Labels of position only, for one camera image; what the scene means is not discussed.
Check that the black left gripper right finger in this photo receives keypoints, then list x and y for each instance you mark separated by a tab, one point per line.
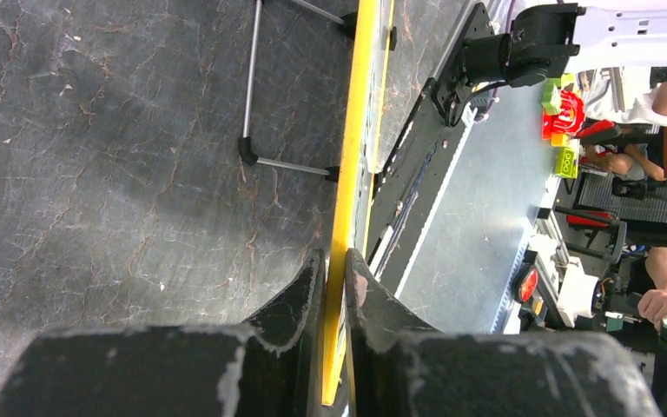
399	365

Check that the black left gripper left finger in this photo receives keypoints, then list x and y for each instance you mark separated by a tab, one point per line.
267	365

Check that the yellow framed whiteboard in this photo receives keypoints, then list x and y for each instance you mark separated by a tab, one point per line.
374	35

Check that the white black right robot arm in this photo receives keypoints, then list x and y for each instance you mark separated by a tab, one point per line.
546	41

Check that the operator bare hand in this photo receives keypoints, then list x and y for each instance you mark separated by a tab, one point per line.
664	305

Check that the red green toy blocks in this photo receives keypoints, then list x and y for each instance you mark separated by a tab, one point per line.
562	118

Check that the seated person white shirt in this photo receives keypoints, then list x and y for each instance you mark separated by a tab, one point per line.
632	162

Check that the light blue cable duct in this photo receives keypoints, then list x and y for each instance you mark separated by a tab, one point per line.
508	307

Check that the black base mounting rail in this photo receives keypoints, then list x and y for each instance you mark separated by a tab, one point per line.
425	150

